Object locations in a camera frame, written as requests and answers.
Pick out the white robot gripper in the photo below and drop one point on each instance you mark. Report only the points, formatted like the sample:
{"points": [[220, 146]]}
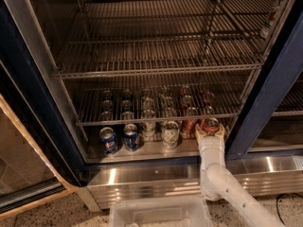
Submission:
{"points": [[210, 142]]}

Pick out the red coke can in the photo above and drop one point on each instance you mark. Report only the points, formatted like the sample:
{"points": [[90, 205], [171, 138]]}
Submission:
{"points": [[211, 126], [188, 125], [207, 113]]}

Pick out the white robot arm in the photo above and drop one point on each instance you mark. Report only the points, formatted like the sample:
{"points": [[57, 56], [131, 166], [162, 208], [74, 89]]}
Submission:
{"points": [[217, 182]]}

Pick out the red coke can behind front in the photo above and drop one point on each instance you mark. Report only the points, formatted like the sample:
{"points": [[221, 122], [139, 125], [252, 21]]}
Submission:
{"points": [[207, 113]]}

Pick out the front green white soda can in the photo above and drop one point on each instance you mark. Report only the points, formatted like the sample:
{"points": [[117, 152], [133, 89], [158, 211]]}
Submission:
{"points": [[171, 134]]}

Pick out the front right blue pepsi can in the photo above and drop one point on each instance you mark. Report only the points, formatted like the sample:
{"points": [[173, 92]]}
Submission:
{"points": [[131, 137]]}

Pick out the blue pepsi can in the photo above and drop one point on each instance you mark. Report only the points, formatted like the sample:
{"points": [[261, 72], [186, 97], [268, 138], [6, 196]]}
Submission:
{"points": [[107, 138], [131, 137]]}

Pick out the front left blue pepsi can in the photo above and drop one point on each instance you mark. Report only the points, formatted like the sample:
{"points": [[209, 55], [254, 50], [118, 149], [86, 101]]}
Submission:
{"points": [[107, 138]]}

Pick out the open glass fridge door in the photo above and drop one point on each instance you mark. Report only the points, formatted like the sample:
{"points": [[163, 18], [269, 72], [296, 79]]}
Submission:
{"points": [[29, 173]]}

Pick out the clear plastic bin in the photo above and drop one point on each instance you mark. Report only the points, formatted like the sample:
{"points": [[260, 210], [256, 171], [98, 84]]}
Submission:
{"points": [[174, 211]]}

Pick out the lower wire fridge shelf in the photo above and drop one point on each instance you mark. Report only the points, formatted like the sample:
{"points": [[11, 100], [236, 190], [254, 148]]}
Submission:
{"points": [[105, 102]]}

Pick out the dark blue fridge centre post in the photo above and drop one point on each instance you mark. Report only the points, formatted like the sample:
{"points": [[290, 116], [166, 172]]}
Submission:
{"points": [[281, 70]]}

